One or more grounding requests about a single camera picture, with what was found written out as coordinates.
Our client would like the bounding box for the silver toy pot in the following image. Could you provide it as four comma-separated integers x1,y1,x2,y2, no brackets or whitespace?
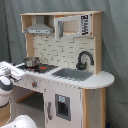
24,57,40,67

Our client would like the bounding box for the black toy faucet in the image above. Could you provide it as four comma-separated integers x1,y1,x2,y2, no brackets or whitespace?
76,51,94,70

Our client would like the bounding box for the white microwave door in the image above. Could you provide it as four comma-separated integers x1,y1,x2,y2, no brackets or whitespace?
54,14,92,40

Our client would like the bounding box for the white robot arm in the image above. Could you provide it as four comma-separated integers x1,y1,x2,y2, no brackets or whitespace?
0,61,37,128

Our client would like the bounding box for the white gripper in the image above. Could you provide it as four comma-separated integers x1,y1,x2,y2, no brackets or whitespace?
0,61,25,80

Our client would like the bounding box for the grey toy sink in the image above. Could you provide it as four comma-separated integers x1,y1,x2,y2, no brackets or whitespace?
53,68,93,81

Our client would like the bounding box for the red right stove knob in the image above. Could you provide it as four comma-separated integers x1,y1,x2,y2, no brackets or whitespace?
32,81,37,88

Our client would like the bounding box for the grey range hood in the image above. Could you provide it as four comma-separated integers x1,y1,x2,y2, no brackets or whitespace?
25,16,53,34

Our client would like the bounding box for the wooden toy kitchen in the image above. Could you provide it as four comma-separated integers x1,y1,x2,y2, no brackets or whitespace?
13,11,114,128

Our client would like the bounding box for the white fridge door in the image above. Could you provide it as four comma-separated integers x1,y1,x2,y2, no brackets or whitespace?
44,81,82,128

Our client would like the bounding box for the black toy stovetop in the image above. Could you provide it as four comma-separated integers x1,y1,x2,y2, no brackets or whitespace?
20,63,55,74

